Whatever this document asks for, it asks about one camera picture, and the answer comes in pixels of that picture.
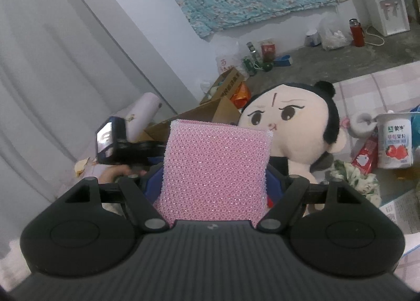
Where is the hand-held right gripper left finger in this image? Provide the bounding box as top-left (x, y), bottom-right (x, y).
top-left (65, 165), bottom-right (166, 233)

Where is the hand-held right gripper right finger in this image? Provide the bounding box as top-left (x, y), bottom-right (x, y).
top-left (257, 165), bottom-right (358, 233)

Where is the pink mesh sponge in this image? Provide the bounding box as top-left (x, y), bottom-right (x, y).
top-left (154, 119), bottom-right (274, 223)

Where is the black-haired plush doll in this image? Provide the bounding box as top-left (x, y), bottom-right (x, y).
top-left (238, 81), bottom-right (348, 187)

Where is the large cardboard box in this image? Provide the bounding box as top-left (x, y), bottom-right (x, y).
top-left (144, 96), bottom-right (242, 142)

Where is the person's left hand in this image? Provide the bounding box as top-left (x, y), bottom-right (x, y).
top-left (98, 166), bottom-right (148, 185)

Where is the pink wallpaper roll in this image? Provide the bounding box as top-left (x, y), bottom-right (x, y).
top-left (123, 92), bottom-right (163, 142)

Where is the green floral cloth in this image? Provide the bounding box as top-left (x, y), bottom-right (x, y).
top-left (325, 160), bottom-right (381, 208)

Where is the orange snack bag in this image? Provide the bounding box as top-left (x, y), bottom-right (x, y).
top-left (230, 82), bottom-right (251, 109)

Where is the white tape roll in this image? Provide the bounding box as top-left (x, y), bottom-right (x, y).
top-left (341, 111), bottom-right (378, 138)

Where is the small printed cardboard box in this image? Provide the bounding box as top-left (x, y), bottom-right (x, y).
top-left (200, 69), bottom-right (250, 105)

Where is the grey curtain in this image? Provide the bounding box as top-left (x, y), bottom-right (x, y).
top-left (0, 0), bottom-right (184, 223)

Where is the green bottle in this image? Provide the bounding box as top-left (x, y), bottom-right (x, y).
top-left (242, 56), bottom-right (257, 77)

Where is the white yogurt cup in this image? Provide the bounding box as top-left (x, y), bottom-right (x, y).
top-left (376, 110), bottom-right (413, 170)

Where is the white bag with red print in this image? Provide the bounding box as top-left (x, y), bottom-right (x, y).
top-left (216, 53), bottom-right (243, 75)

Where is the printed paper leaflet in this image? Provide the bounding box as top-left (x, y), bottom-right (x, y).
top-left (381, 188), bottom-right (420, 256)

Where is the red can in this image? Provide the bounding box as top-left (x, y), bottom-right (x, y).
top-left (261, 41), bottom-right (276, 63)

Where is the clear glass bottle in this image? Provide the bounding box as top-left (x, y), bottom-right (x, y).
top-left (247, 42), bottom-right (260, 62)

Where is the pink plaid bed sheet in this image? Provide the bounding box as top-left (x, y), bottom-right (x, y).
top-left (295, 61), bottom-right (420, 256)

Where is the clear plastic bag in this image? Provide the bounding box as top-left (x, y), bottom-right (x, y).
top-left (318, 14), bottom-right (353, 51)

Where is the red thermos bottle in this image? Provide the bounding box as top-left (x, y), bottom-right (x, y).
top-left (349, 19), bottom-right (365, 47)

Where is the white water dispenser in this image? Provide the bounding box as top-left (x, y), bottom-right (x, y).
top-left (361, 0), bottom-right (411, 36)

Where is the white power cable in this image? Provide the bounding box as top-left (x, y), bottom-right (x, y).
top-left (364, 25), bottom-right (385, 46)

